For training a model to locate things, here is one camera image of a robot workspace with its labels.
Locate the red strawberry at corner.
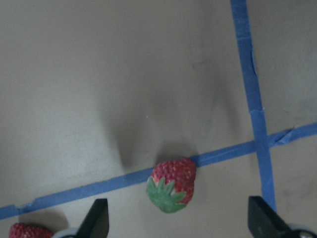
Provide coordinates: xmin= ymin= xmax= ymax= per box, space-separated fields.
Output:
xmin=8 ymin=223 xmax=53 ymax=238

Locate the red strawberry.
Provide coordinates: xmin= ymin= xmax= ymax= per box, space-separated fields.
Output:
xmin=146 ymin=158 xmax=197 ymax=214
xmin=8 ymin=223 xmax=53 ymax=238

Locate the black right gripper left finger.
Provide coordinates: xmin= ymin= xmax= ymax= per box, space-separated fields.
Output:
xmin=76 ymin=198 xmax=109 ymax=238

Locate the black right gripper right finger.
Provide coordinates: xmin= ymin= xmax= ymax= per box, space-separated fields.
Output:
xmin=248 ymin=196 xmax=297 ymax=238

